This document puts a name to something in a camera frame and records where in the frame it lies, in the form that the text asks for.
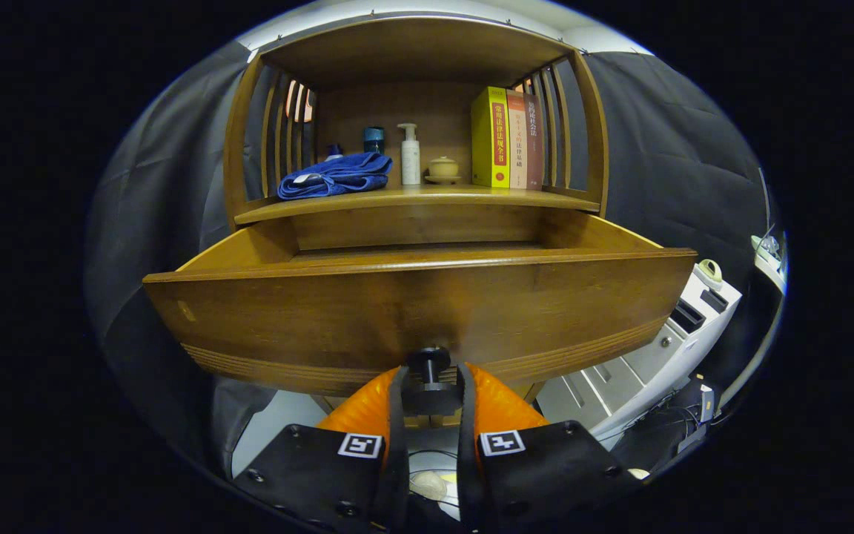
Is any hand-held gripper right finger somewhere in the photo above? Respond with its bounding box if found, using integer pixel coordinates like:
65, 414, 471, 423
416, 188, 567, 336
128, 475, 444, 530
457, 362, 643, 531

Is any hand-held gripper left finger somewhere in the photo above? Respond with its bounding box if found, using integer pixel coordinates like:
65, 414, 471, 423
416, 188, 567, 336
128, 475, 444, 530
234, 363, 409, 531

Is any black drawer knob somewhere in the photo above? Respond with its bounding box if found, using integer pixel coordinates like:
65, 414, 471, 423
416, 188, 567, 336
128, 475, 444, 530
403, 345, 463, 416

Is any wooden drawer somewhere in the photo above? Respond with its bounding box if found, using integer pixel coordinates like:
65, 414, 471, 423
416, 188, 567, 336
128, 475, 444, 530
143, 210, 698, 398

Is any wooden countertop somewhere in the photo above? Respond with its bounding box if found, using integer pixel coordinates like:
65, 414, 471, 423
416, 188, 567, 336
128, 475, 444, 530
234, 184, 602, 225

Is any wooden cabinet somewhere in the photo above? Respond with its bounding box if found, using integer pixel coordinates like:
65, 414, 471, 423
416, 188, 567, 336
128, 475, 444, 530
221, 15, 612, 405

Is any person's white shoe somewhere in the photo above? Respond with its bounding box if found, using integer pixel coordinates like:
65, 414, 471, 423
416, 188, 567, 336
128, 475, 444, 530
408, 471, 448, 501

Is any blue towel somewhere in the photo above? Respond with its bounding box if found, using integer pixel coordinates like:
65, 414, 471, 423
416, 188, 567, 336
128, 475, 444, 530
277, 152, 394, 201

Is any yellow-green lidded teacup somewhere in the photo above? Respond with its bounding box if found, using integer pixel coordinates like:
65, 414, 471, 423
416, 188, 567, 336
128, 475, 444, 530
424, 156, 463, 185

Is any white pump bottle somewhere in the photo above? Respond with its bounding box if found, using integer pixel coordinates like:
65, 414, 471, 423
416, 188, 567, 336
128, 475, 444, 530
397, 123, 422, 186

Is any brown book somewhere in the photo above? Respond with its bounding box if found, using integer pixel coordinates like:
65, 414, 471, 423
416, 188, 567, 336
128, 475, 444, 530
523, 93, 545, 190

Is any beige orange book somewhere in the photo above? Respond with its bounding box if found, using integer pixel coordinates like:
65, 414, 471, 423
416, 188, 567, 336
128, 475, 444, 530
506, 90, 529, 189

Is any yellow book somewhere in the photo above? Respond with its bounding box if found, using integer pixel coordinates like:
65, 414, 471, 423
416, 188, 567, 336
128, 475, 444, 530
471, 86, 511, 188

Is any white desk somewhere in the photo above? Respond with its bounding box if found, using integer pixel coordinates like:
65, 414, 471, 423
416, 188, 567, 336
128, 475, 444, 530
750, 226, 787, 294

